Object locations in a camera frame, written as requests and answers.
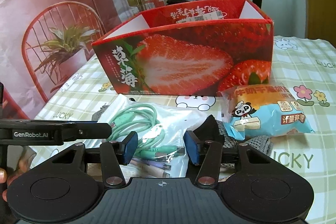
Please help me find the black cloth item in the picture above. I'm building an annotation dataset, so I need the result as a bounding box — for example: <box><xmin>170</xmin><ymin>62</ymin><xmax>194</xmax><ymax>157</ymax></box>
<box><xmin>193</xmin><ymin>115</ymin><xmax>224</xmax><ymax>144</ymax></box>

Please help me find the bag of green cables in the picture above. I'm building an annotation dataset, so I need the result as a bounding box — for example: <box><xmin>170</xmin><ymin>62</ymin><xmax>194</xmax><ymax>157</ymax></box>
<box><xmin>92</xmin><ymin>95</ymin><xmax>207</xmax><ymax>180</ymax></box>

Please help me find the packaged bread blue wrapper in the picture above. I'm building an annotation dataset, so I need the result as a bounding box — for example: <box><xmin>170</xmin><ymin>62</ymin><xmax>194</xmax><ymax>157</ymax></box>
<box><xmin>218</xmin><ymin>84</ymin><xmax>314</xmax><ymax>140</ymax></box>

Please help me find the person's left hand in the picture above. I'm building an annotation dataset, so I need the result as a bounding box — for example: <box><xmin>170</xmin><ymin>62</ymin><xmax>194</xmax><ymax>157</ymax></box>
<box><xmin>1</xmin><ymin>146</ymin><xmax>37</xmax><ymax>187</ymax></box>

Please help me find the red strawberry cardboard box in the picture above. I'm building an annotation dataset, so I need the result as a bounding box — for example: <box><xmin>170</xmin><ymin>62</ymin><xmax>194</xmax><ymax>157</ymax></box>
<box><xmin>92</xmin><ymin>0</ymin><xmax>274</xmax><ymax>96</ymax></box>

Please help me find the pink printed backdrop cloth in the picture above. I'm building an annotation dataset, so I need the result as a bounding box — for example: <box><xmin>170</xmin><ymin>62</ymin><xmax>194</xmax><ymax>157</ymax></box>
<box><xmin>1</xmin><ymin>0</ymin><xmax>163</xmax><ymax>119</ymax></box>

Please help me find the green checked bunny tablecloth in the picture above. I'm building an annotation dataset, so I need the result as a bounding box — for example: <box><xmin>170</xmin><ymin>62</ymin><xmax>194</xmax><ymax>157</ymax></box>
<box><xmin>37</xmin><ymin>36</ymin><xmax>335</xmax><ymax>223</ymax></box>

